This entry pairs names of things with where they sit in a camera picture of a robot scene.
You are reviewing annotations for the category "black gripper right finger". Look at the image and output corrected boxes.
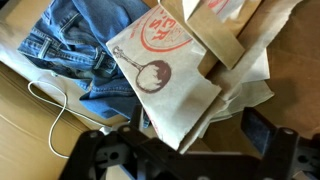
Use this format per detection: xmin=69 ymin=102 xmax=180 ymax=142
xmin=241 ymin=106 xmax=300 ymax=180

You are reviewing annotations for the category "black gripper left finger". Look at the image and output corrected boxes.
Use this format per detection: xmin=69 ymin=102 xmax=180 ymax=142
xmin=59 ymin=104 xmax=145 ymax=180

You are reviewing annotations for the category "brown printed paper bag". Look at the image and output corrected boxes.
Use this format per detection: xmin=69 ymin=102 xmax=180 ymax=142
xmin=105 ymin=0 xmax=304 ymax=155

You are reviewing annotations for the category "blue denim jeans cloth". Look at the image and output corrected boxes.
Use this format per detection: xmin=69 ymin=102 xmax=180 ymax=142
xmin=17 ymin=0 xmax=152 ymax=128

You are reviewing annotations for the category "tan leather sofa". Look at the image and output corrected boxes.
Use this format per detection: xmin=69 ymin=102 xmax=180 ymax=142
xmin=0 ymin=0 xmax=320 ymax=180

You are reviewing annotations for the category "white charger cable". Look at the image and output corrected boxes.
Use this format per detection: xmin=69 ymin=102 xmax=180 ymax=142
xmin=27 ymin=80 xmax=115 ymax=160

